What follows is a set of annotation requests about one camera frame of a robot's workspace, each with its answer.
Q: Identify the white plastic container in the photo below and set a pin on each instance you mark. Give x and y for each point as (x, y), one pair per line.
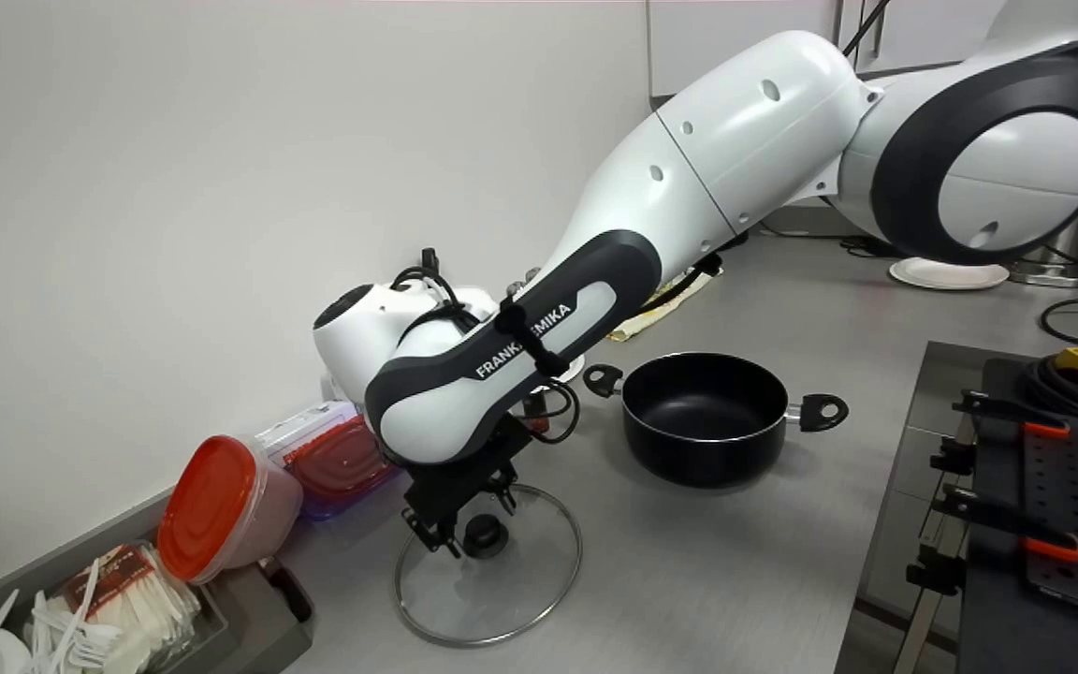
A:
(298, 426)

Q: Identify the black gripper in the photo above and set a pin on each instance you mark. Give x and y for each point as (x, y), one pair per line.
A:
(458, 483)

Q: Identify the clear container with red lid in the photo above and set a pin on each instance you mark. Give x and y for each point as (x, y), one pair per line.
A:
(337, 469)

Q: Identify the dark grey metal platform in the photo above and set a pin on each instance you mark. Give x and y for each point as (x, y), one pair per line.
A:
(915, 434)

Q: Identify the round container with orange lid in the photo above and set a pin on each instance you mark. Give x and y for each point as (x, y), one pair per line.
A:
(207, 510)

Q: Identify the white plate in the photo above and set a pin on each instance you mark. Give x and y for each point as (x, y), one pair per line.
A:
(949, 277)

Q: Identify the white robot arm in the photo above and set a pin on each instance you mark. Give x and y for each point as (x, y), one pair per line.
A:
(714, 149)

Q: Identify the grey plastic bin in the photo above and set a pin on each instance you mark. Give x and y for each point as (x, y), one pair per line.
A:
(246, 631)

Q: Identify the white plastic cutlery bundle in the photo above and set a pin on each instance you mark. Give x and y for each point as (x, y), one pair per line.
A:
(128, 617)

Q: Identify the glass lid with black knob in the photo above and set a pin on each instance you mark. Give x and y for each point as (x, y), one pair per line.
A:
(529, 586)

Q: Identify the black cooking pot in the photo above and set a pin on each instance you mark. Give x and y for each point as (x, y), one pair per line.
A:
(700, 453)

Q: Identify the dark bottle with black cap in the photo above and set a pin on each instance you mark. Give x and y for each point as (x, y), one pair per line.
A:
(429, 259)

